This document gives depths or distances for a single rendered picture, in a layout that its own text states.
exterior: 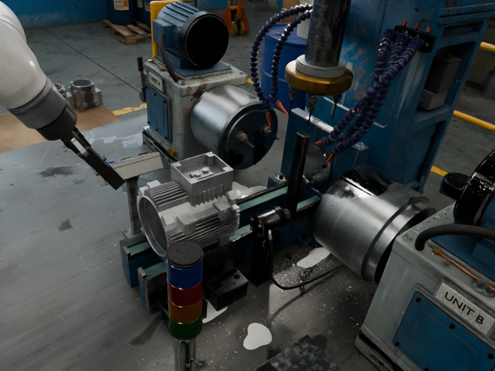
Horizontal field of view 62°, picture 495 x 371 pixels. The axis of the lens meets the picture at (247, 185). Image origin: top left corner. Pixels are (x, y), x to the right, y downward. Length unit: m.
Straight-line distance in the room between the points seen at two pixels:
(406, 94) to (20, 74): 0.91
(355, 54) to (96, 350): 1.05
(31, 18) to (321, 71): 5.83
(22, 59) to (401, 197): 0.80
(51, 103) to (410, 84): 0.87
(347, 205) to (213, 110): 0.58
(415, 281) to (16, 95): 0.81
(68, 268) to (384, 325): 0.85
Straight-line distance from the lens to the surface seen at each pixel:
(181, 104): 1.45
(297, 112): 1.34
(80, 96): 3.69
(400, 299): 0.95
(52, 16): 6.75
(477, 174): 0.82
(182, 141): 1.52
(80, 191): 1.57
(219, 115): 1.32
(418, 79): 1.20
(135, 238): 1.14
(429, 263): 0.86
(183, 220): 0.96
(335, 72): 1.09
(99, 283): 1.22
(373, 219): 0.96
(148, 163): 1.18
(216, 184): 1.00
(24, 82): 0.79
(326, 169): 1.28
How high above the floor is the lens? 1.69
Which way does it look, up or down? 35 degrees down
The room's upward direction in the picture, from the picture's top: 6 degrees clockwise
